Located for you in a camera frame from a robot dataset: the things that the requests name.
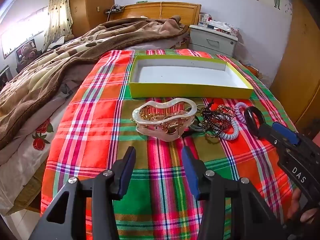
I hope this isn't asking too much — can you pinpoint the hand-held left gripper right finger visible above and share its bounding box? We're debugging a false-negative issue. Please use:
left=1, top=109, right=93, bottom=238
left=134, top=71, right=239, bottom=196
left=181, top=145, right=288, bottom=240

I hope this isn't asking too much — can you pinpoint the brown teddy bear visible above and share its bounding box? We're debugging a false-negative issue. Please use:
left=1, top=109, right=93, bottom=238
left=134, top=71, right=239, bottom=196
left=15, top=39, right=40, bottom=67

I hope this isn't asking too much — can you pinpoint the grey hair tie gold ring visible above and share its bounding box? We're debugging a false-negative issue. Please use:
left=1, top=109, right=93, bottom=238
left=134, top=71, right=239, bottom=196
left=186, top=102, right=209, bottom=133

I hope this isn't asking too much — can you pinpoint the wooden headboard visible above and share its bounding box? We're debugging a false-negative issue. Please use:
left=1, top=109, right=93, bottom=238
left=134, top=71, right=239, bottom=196
left=109, top=2, right=202, bottom=27

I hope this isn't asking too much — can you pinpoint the brown patterned blanket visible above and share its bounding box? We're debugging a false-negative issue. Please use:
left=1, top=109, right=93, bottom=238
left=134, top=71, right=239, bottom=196
left=0, top=15, right=190, bottom=150

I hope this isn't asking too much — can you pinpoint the dotted curtain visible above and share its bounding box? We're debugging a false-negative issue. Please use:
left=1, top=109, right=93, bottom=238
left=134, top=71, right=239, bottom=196
left=44, top=0, right=74, bottom=52

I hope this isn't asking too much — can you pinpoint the yellow cardboard box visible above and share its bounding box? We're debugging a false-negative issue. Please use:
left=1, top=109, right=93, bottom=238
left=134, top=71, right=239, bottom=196
left=129, top=55, right=255, bottom=99

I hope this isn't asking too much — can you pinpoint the dark beaded bracelet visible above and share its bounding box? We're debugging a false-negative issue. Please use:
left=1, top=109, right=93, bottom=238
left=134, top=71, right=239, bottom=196
left=201, top=104, right=237, bottom=138

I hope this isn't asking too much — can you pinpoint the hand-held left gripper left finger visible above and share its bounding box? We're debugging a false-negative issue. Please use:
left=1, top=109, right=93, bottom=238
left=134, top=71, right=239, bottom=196
left=29, top=146, right=137, bottom=240

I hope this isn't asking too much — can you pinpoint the person's right hand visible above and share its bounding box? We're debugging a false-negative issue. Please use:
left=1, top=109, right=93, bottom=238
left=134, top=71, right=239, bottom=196
left=286, top=187, right=319, bottom=230

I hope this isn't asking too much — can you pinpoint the power strip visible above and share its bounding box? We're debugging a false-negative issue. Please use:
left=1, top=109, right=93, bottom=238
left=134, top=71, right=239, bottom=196
left=104, top=5, right=125, bottom=14

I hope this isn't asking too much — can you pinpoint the cream hair claw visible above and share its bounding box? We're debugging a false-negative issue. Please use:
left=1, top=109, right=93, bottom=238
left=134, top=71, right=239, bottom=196
left=132, top=97, right=198, bottom=140

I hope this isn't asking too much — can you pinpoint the plaid cloth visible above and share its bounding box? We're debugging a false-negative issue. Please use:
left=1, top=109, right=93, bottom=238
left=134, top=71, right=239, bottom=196
left=40, top=49, right=299, bottom=240

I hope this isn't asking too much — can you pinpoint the window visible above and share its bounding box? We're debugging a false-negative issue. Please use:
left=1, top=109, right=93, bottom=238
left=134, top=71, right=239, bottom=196
left=0, top=5, right=49, bottom=58

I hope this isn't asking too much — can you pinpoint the purple coil hair tie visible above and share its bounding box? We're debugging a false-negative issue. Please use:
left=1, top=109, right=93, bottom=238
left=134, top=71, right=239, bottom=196
left=234, top=101, right=251, bottom=123

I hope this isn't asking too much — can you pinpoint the black hair clip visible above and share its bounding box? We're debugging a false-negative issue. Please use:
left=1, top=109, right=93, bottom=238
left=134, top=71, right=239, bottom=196
left=243, top=106, right=266, bottom=137

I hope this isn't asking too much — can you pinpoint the light blue coil hair tie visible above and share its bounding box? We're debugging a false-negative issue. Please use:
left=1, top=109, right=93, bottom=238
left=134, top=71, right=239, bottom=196
left=219, top=119, right=240, bottom=142

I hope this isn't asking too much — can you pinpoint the pile of nightstand clutter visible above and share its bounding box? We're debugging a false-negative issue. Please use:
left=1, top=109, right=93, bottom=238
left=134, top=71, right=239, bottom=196
left=199, top=12, right=239, bottom=34

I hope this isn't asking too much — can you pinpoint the wooden door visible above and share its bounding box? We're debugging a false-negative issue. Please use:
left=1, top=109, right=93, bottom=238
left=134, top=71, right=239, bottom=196
left=270, top=0, right=320, bottom=135

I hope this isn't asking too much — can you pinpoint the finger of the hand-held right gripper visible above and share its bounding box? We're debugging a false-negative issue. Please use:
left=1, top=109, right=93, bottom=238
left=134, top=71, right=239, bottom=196
left=271, top=122, right=300, bottom=147
left=257, top=124, right=288, bottom=155

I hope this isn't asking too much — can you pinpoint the grey nightstand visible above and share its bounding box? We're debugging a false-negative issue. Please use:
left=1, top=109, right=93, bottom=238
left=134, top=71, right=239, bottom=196
left=189, top=24, right=238, bottom=57

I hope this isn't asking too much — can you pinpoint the wooden wardrobe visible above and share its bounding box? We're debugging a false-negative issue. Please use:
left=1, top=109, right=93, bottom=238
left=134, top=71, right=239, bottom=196
left=69, top=0, right=115, bottom=38

